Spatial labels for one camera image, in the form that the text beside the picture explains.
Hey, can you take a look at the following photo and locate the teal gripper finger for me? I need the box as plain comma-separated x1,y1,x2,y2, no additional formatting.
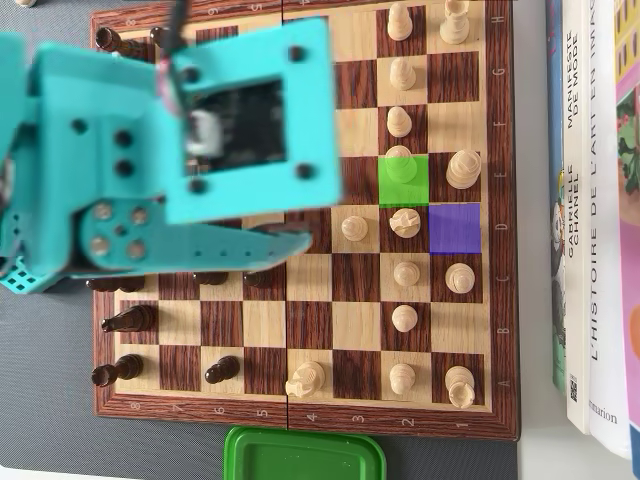
79,199,312,276

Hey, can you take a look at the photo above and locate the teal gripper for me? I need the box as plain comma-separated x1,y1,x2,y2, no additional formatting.
9,47,167,274

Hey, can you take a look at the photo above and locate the light wooden queen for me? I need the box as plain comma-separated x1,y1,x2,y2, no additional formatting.
385,145,418,186

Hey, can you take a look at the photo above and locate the dark wooden bishop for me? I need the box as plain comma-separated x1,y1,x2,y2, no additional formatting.
86,276,147,295

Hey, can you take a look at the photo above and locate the dark wooden knight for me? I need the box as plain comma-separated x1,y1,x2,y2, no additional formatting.
101,303,157,335

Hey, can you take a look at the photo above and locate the wooden folding chessboard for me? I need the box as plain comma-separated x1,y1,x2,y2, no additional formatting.
89,0,522,442

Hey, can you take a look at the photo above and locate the dark wooden rook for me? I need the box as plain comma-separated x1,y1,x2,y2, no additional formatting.
91,352,146,388
94,27,151,57

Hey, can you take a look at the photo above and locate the light wooden pawn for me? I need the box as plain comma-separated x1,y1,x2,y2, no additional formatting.
391,304,419,334
341,215,370,245
388,2,414,43
389,57,418,92
393,261,421,289
386,105,413,139
388,362,418,397

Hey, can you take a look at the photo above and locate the grey table mat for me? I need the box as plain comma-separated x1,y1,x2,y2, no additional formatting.
0,0,519,480

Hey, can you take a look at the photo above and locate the green plastic container lid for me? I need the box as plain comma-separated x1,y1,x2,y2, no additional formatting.
223,424,387,480

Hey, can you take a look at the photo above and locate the light wooden bishop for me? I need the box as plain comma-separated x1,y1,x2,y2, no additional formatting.
444,262,475,295

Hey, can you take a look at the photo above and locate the light wooden king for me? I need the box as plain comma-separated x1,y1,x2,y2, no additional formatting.
445,149,483,191

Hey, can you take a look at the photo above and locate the light wooden rook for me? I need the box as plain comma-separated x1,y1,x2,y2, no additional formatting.
439,0,474,46
444,365,476,409

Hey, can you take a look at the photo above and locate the thin blue panda book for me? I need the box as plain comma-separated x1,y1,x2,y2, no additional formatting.
544,0,572,397

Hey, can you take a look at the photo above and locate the white Gabrielle Chanel book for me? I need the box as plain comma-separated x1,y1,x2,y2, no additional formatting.
559,0,594,435

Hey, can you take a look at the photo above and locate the white art history book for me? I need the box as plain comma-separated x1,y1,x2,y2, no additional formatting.
584,0,640,461

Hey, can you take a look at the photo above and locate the black camera cable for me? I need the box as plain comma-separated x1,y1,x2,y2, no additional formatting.
157,0,194,109

